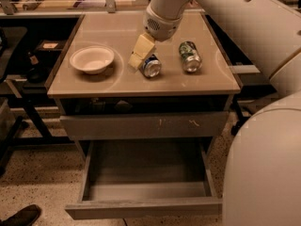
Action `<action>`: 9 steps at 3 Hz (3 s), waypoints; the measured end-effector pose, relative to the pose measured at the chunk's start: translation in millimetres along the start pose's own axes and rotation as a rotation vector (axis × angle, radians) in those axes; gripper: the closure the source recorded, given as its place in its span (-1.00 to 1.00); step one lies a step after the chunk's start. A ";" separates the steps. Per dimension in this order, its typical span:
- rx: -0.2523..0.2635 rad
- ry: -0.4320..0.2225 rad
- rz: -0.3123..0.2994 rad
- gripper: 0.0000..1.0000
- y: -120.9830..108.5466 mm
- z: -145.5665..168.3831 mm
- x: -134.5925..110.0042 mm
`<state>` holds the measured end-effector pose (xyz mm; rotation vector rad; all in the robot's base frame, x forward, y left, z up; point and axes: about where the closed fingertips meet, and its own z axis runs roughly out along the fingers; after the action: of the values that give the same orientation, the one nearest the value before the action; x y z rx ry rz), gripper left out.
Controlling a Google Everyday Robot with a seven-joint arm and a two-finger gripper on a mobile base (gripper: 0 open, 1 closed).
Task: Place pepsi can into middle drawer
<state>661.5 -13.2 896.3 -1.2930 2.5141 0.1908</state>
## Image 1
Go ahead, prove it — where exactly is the dark shoe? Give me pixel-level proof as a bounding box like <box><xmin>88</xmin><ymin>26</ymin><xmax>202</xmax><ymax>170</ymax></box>
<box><xmin>0</xmin><ymin>204</ymin><xmax>41</xmax><ymax>226</ymax></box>

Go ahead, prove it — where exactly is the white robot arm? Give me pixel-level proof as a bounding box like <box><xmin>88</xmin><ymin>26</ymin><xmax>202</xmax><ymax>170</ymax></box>
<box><xmin>129</xmin><ymin>0</ymin><xmax>301</xmax><ymax>226</ymax></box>

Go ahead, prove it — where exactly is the closed grey top drawer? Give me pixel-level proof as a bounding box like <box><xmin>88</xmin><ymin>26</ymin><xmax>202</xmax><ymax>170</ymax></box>
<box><xmin>60</xmin><ymin>111</ymin><xmax>229</xmax><ymax>140</ymax></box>

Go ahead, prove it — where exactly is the green soda can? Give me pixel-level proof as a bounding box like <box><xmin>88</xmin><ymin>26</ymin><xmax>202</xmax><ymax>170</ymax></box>
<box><xmin>179</xmin><ymin>40</ymin><xmax>202</xmax><ymax>73</ymax></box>

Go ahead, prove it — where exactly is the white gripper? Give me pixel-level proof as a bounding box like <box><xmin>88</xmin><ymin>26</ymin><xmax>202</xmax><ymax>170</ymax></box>
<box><xmin>128</xmin><ymin>7</ymin><xmax>182</xmax><ymax>71</ymax></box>

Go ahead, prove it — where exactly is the blue pepsi can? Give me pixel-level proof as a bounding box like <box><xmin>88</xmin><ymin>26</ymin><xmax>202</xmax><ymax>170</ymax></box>
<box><xmin>140</xmin><ymin>55</ymin><xmax>162</xmax><ymax>78</ymax></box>

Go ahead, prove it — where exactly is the grey drawer cabinet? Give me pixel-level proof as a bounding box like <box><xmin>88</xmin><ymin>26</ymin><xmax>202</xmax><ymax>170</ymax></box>
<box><xmin>48</xmin><ymin>11</ymin><xmax>240</xmax><ymax>155</ymax></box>

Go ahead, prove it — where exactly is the white paper bowl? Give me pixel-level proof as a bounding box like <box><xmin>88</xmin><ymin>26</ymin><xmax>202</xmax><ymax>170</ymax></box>
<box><xmin>70</xmin><ymin>46</ymin><xmax>115</xmax><ymax>74</ymax></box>

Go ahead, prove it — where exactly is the open grey middle drawer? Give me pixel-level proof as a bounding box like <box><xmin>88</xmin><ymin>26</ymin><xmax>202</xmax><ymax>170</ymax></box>
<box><xmin>65</xmin><ymin>138</ymin><xmax>222</xmax><ymax>219</ymax></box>

